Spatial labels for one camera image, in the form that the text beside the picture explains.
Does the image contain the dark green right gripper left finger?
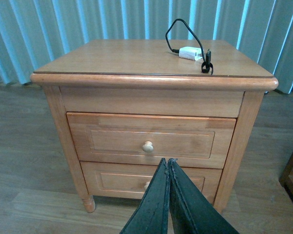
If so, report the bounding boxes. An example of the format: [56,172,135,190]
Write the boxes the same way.
[120,158,170,234]

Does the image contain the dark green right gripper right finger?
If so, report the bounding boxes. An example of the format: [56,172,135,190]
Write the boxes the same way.
[168,158,238,234]

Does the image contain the wooden drawer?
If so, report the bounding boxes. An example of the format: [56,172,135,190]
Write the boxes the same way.
[67,113,236,169]
[81,161,222,204]

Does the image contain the wooden nightstand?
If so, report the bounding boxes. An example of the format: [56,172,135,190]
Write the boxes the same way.
[31,40,278,213]

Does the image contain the white USB charger plug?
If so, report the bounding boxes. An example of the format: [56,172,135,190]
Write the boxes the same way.
[179,46,203,61]

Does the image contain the pale pleated curtain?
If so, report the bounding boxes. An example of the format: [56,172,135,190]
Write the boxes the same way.
[0,0,293,93]

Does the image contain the black USB cable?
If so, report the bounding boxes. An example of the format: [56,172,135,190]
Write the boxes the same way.
[165,19,214,76]

